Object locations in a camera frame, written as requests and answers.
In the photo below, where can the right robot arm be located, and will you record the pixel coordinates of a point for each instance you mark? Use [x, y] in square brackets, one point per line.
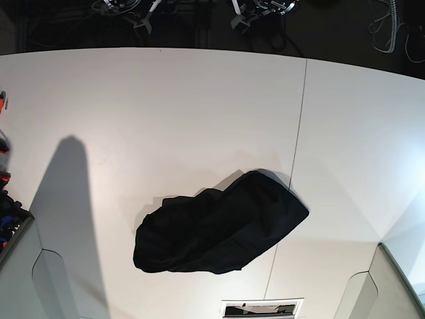
[138, 13]

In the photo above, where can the black t-shirt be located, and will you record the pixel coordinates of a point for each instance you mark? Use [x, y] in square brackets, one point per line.
[218, 231]

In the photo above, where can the red and black tool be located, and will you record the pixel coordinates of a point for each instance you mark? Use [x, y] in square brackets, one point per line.
[3, 101]

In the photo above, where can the white label card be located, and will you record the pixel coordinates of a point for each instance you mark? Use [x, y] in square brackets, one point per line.
[262, 309]

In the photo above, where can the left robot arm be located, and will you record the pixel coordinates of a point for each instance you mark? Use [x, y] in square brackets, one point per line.
[249, 11]

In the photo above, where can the bin of colourful clothes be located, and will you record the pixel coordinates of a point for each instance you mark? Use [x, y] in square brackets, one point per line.
[14, 219]

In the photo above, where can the grey base plate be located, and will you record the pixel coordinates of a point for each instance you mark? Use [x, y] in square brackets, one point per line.
[34, 281]
[383, 291]

